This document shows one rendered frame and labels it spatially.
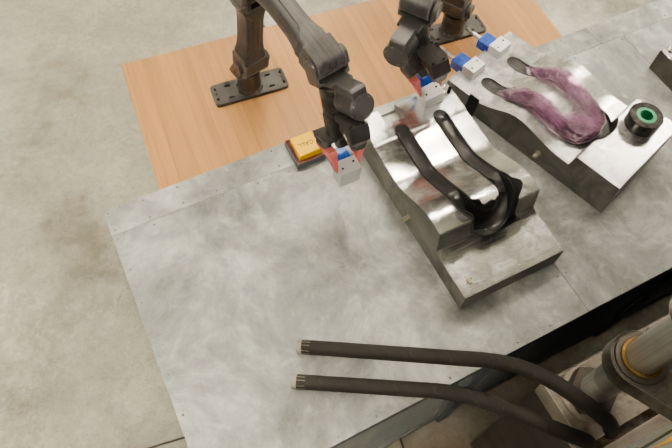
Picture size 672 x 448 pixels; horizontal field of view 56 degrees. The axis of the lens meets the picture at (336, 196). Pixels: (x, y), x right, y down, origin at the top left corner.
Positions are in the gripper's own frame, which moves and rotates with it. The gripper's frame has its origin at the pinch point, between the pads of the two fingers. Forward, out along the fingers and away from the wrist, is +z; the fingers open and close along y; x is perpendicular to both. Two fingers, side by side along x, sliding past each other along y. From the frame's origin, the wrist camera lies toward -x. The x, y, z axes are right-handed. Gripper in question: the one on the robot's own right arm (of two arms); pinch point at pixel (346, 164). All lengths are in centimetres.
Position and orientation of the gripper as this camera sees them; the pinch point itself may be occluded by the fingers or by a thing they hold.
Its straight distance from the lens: 139.2
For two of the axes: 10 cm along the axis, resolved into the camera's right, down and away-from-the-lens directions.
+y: 8.9, -3.7, 2.7
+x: -4.2, -4.6, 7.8
